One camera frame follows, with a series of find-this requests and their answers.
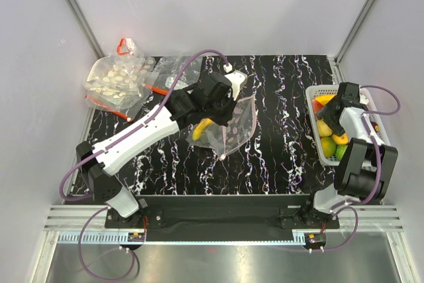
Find yellow banana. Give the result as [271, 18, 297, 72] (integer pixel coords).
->
[192, 119, 214, 141]

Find yellow lemon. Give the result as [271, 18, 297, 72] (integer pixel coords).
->
[316, 119, 333, 138]

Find clear dotted zip bag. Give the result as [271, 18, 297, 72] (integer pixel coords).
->
[186, 95, 257, 160]

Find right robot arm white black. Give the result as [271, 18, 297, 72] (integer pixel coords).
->
[295, 82, 398, 228]

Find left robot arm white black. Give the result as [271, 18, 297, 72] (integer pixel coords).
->
[76, 71, 246, 227]

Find clear zip bag orange zipper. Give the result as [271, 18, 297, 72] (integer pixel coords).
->
[145, 54, 203, 95]

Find pile of dotted zip bags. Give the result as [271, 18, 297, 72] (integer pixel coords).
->
[83, 54, 158, 121]

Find yellow orange mango slice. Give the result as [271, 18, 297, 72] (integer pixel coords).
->
[313, 94, 336, 106]

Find watermelon slice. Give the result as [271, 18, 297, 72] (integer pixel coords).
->
[312, 100, 324, 114]

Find dark red fruit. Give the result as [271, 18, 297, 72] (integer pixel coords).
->
[371, 121, 380, 133]

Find white plastic fruit basket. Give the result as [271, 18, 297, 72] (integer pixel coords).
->
[305, 84, 391, 166]

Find green yellow orange fruit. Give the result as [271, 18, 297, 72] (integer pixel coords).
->
[321, 137, 337, 158]

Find black marble pattern mat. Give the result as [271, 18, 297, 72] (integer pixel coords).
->
[118, 55, 334, 196]

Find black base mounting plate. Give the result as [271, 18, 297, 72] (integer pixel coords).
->
[105, 194, 340, 230]

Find left small connector box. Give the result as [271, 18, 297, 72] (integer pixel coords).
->
[127, 231, 146, 244]

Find small connector box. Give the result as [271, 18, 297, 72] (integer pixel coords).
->
[305, 233, 327, 246]
[127, 231, 146, 244]

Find right small connector box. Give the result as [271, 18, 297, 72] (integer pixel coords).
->
[305, 233, 327, 246]

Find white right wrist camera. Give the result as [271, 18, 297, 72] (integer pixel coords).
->
[360, 95, 369, 106]

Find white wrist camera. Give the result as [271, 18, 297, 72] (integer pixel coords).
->
[360, 95, 369, 106]
[225, 71, 248, 101]

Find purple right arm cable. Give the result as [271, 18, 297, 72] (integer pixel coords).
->
[324, 85, 402, 251]

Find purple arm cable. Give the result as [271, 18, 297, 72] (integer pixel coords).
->
[58, 49, 233, 279]
[324, 85, 402, 251]

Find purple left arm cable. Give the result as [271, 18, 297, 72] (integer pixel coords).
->
[58, 49, 233, 279]

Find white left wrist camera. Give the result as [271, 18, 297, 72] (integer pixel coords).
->
[225, 71, 248, 101]

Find right aluminium frame post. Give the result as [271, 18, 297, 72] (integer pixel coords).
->
[334, 0, 377, 65]

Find aluminium frame post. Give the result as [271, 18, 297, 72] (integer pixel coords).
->
[65, 0, 105, 58]
[334, 0, 377, 65]

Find left aluminium frame post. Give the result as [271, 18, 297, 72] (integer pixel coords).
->
[65, 0, 105, 58]

